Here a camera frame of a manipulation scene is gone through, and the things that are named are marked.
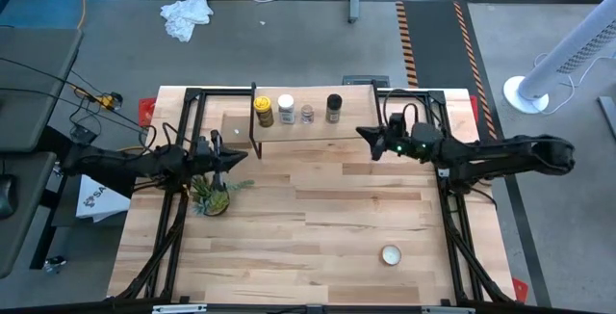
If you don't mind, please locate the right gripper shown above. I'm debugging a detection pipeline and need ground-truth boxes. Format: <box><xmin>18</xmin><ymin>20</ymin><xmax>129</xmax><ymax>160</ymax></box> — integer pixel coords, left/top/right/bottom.
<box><xmin>355</xmin><ymin>120</ymin><xmax>445</xmax><ymax>164</ymax></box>

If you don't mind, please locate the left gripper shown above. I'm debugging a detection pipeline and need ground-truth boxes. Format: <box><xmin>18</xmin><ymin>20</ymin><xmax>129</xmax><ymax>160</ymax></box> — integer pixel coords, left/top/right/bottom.
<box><xmin>192</xmin><ymin>129</ymin><xmax>250</xmax><ymax>191</ymax></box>

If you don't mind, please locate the black lid spice jar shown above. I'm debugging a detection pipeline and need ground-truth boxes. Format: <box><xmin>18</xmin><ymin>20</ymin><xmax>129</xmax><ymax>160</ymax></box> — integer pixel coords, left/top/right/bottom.
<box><xmin>324</xmin><ymin>92</ymin><xmax>344</xmax><ymax>124</ymax></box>

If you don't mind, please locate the yellow lid spice jar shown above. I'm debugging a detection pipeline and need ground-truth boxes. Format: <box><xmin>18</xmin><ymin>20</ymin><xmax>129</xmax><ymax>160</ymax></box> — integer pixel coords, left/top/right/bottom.
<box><xmin>252</xmin><ymin>94</ymin><xmax>275</xmax><ymax>128</ymax></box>

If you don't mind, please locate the white lid spice bottle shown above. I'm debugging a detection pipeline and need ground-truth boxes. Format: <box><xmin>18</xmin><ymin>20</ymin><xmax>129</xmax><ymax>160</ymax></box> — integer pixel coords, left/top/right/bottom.
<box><xmin>277</xmin><ymin>93</ymin><xmax>296</xmax><ymax>125</ymax></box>

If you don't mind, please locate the small cardboard box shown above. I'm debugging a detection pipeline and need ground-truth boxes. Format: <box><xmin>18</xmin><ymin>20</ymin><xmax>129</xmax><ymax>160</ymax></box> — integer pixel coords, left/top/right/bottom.
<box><xmin>219</xmin><ymin>114</ymin><xmax>254</xmax><ymax>150</ymax></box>

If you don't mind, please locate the potted green succulent plant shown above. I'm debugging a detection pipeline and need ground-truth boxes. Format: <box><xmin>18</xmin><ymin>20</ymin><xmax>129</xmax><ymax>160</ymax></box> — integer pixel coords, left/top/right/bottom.
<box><xmin>190</xmin><ymin>173</ymin><xmax>256</xmax><ymax>218</ymax></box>

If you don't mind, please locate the grey floor outlet box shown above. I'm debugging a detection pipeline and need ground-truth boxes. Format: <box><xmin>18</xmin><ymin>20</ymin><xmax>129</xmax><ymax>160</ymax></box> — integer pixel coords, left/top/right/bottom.
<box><xmin>342</xmin><ymin>75</ymin><xmax>391</xmax><ymax>88</ymax></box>

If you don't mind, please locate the hazard striped floor mat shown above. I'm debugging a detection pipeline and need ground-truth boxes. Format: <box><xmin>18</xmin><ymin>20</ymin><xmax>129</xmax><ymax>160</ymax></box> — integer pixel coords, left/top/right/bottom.
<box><xmin>395</xmin><ymin>0</ymin><xmax>552</xmax><ymax>305</ymax></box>

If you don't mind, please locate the yellow black connector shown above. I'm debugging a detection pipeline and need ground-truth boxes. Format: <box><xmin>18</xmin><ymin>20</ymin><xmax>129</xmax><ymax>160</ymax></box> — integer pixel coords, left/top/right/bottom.
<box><xmin>98</xmin><ymin>92</ymin><xmax>124</xmax><ymax>112</ymax></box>

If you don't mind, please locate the white printed bag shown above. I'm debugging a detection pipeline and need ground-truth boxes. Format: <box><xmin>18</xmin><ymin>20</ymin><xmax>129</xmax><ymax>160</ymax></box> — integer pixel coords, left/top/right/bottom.
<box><xmin>75</xmin><ymin>173</ymin><xmax>132</xmax><ymax>223</ymax></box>

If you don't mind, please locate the crumpled white cloth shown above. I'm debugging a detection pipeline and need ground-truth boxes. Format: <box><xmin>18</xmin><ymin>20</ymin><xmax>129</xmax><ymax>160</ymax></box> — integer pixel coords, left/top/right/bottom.
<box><xmin>160</xmin><ymin>0</ymin><xmax>215</xmax><ymax>43</ymax></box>

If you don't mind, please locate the black power adapter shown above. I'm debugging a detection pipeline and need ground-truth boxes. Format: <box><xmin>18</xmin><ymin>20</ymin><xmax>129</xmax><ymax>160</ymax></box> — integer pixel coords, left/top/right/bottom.
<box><xmin>70</xmin><ymin>124</ymin><xmax>99</xmax><ymax>145</ymax></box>

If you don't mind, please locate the white tower fan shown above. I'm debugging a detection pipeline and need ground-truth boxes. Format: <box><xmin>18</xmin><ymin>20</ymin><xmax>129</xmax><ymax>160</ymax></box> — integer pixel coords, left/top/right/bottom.
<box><xmin>502</xmin><ymin>0</ymin><xmax>616</xmax><ymax>116</ymax></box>

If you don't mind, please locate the grey desk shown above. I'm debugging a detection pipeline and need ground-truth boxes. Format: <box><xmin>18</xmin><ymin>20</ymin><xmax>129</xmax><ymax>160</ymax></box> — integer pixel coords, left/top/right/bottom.
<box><xmin>0</xmin><ymin>152</ymin><xmax>58</xmax><ymax>279</ymax></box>
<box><xmin>0</xmin><ymin>27</ymin><xmax>84</xmax><ymax>154</ymax></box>

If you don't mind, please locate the black computer mouse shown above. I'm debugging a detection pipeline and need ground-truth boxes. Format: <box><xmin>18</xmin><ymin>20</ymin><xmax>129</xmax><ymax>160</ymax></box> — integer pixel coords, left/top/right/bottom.
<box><xmin>0</xmin><ymin>174</ymin><xmax>19</xmax><ymax>220</ymax></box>

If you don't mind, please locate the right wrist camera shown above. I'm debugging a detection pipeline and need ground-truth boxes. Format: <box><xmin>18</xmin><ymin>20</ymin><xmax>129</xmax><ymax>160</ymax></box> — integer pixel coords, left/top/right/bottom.
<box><xmin>388</xmin><ymin>113</ymin><xmax>411</xmax><ymax>138</ymax></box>

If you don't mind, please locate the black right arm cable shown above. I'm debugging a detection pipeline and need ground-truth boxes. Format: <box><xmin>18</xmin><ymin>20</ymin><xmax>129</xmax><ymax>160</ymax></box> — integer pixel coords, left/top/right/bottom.
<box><xmin>383</xmin><ymin>88</ymin><xmax>434</xmax><ymax>127</ymax></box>

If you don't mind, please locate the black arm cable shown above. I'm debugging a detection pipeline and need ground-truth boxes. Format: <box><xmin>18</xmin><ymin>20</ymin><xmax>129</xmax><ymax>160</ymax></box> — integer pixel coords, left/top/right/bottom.
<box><xmin>383</xmin><ymin>88</ymin><xmax>434</xmax><ymax>127</ymax></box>
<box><xmin>139</xmin><ymin>120</ymin><xmax>193</xmax><ymax>161</ymax></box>

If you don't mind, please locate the wooden shelf black metal frame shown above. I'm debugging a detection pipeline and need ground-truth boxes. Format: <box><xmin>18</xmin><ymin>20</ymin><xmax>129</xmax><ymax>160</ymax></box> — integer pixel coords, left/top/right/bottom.
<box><xmin>248</xmin><ymin>81</ymin><xmax>385</xmax><ymax>160</ymax></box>

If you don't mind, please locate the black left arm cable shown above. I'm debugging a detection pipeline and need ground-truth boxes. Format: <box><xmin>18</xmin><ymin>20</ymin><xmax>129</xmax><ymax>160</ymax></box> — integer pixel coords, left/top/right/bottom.
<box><xmin>139</xmin><ymin>120</ymin><xmax>193</xmax><ymax>161</ymax></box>

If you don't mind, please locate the black metal rig frame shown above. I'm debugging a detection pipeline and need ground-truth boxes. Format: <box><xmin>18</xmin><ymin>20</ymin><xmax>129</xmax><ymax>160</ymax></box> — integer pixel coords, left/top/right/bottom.
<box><xmin>115</xmin><ymin>87</ymin><xmax>516</xmax><ymax>305</ymax></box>

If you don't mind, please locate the white fan cable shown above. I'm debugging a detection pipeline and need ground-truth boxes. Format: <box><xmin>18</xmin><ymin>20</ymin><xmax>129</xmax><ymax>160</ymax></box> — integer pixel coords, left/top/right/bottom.
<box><xmin>532</xmin><ymin>52</ymin><xmax>616</xmax><ymax>116</ymax></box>

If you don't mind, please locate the thin black desk cable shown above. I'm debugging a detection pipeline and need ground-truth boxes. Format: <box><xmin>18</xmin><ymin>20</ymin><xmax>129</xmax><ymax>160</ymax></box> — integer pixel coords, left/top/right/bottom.
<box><xmin>0</xmin><ymin>56</ymin><xmax>148</xmax><ymax>135</ymax></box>

